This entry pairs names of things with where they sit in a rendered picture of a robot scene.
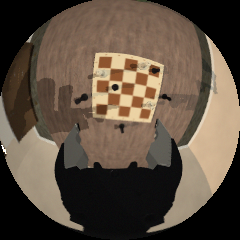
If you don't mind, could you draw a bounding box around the brown and cream chessboard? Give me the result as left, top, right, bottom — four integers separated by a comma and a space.
92, 53, 164, 123

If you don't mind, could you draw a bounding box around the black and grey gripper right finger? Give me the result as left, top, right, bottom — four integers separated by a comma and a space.
146, 119, 183, 203

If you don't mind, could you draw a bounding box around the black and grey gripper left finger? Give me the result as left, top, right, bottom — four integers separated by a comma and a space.
54, 123, 89, 201

